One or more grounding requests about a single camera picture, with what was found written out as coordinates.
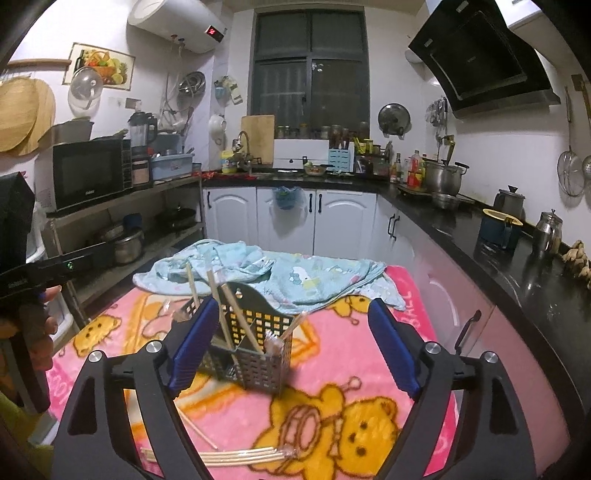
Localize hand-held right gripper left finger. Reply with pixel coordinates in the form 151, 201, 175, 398
53, 296, 221, 480

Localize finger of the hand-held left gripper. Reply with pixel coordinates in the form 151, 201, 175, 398
74, 244, 114, 278

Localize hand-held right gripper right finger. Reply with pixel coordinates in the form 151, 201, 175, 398
367, 296, 536, 480

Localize bunch of wooden chopsticks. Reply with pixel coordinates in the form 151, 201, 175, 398
185, 263, 309, 370

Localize grey plastic cutlery basket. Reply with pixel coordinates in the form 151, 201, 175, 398
173, 284, 296, 395

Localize person's left hand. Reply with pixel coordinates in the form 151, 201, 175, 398
25, 285, 63, 370

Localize steel pot with lid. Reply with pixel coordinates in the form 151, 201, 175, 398
104, 226, 145, 265

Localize pink printed blanket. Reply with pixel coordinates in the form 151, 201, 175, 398
46, 265, 462, 480

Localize metal shelf rack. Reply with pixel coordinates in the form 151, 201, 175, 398
41, 178, 206, 324

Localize black microwave oven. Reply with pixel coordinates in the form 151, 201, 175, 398
36, 138, 132, 213

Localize black wok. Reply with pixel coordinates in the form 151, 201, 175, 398
157, 208, 197, 230

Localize grey plastic tray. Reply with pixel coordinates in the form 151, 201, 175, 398
38, 119, 95, 146

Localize light blue towel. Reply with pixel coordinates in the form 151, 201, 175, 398
133, 239, 407, 315

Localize blue storage box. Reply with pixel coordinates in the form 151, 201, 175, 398
151, 154, 194, 182

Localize round wooden board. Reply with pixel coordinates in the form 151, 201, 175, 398
9, 78, 57, 155

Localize black blender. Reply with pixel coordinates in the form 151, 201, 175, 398
127, 111, 158, 188

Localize black kitchen countertop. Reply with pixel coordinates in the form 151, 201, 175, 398
201, 168, 591, 444

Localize blue pot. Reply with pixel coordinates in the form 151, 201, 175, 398
478, 209, 525, 252

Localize hanging glass lid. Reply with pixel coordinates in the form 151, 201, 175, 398
68, 66, 105, 112

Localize red label bottle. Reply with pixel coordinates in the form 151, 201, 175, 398
409, 150, 426, 190

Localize blue plastic bag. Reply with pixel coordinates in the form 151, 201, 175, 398
274, 186, 303, 210

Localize large steel pot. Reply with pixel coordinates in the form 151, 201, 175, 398
422, 159, 469, 195

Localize hanging white bowl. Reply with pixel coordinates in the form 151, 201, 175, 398
208, 114, 228, 145

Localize steel faucet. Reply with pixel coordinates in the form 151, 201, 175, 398
232, 130, 254, 174

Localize blue knife block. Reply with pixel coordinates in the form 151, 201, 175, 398
328, 141, 355, 174

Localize hanging steel basin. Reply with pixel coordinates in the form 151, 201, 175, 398
178, 71, 206, 99

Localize pile of ginger roots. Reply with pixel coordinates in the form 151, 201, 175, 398
561, 240, 591, 289

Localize wooden cutting board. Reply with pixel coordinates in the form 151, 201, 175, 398
240, 114, 275, 164

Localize hanging small kitchen tools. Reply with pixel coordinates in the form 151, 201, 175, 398
213, 75, 243, 104

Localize hanging steel pan lid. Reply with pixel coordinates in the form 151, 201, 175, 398
378, 103, 413, 139

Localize row of glass jars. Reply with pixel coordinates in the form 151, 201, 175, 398
276, 122, 370, 139

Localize hanging steel spoons bunch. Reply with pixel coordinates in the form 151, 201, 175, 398
427, 97, 448, 127

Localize white water heater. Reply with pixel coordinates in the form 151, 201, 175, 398
127, 0, 228, 54

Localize dark framed window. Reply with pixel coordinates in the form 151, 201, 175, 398
248, 9, 371, 139

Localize black range hood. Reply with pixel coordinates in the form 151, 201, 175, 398
407, 0, 561, 120

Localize white upper cabinet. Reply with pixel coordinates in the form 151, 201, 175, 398
505, 0, 555, 31

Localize fruit wall poster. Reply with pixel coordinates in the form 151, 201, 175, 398
62, 42, 136, 90

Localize hanging wire strainer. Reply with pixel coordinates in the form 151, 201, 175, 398
557, 85, 586, 197

